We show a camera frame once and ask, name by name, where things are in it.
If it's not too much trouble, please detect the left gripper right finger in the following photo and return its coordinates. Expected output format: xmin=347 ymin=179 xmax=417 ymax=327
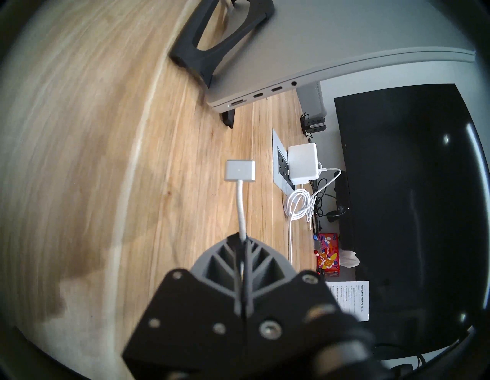
xmin=240 ymin=236 xmax=345 ymax=380

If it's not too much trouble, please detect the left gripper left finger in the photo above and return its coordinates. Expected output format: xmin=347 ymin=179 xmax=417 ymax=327
xmin=122 ymin=234 xmax=245 ymax=380

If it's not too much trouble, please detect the white MagSafe charging cable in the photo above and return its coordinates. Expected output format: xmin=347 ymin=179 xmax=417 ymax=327
xmin=225 ymin=160 xmax=322 ymax=269

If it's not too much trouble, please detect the black controller charging dock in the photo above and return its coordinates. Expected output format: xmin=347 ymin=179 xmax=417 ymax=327
xmin=301 ymin=113 xmax=327 ymax=134

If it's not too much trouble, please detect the silver MacBook laptop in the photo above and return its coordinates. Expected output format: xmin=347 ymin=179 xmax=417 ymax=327
xmin=207 ymin=0 xmax=477 ymax=114

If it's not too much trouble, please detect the colourful tissue box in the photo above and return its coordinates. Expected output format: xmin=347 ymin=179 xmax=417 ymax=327
xmin=316 ymin=233 xmax=361 ymax=276

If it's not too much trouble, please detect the white paper sheet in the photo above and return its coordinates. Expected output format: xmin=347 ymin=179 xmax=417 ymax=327
xmin=325 ymin=280 xmax=370 ymax=322

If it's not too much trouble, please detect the black soundbar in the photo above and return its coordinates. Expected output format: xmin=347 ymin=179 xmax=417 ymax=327
xmin=334 ymin=170 xmax=356 ymax=251

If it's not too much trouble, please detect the large white power adapter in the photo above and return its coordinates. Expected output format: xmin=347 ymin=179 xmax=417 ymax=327
xmin=287 ymin=143 xmax=320 ymax=184

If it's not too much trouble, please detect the silver table power outlet box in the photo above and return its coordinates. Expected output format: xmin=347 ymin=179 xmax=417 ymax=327
xmin=272 ymin=129 xmax=295 ymax=193

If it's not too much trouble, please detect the large black TV screen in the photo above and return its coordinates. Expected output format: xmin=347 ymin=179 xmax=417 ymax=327
xmin=334 ymin=84 xmax=488 ymax=360

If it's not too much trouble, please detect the grey mesh office chair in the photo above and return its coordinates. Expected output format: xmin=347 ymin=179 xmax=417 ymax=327
xmin=298 ymin=81 xmax=328 ymax=119

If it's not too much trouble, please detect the black vertical laptop stand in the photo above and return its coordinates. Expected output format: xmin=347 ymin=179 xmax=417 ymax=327
xmin=169 ymin=0 xmax=275 ymax=129

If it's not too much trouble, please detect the black cable tangle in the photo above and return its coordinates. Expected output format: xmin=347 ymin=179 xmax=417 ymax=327
xmin=311 ymin=180 xmax=347 ymax=238

